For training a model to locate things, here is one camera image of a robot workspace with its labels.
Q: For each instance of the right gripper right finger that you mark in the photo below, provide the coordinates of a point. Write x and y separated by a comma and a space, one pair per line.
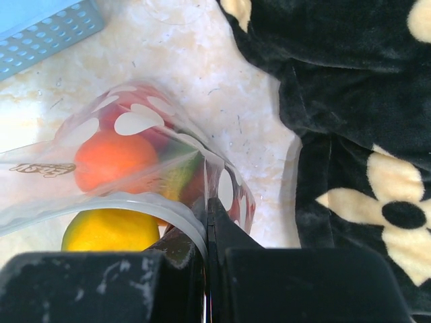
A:
250, 283

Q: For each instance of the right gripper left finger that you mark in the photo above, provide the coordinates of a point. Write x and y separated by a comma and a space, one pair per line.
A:
164, 283

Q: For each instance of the yellow lemon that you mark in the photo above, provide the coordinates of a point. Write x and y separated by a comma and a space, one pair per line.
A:
110, 230

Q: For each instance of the orange fruit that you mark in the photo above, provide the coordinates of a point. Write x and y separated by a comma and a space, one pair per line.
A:
108, 157

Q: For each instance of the clear dotted zip bag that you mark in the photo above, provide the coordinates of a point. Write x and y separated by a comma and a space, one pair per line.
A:
38, 182

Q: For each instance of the red apple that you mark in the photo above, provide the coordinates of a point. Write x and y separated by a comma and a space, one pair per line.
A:
137, 110

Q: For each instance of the light blue plastic basket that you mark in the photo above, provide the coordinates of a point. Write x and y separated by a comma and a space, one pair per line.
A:
32, 31

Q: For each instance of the red yellow mango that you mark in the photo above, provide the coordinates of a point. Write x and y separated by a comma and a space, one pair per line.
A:
227, 185

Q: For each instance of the green orange mango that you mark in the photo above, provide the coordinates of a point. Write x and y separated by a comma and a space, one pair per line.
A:
182, 161

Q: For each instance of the black floral pillow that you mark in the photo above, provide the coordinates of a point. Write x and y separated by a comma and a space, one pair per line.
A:
354, 86

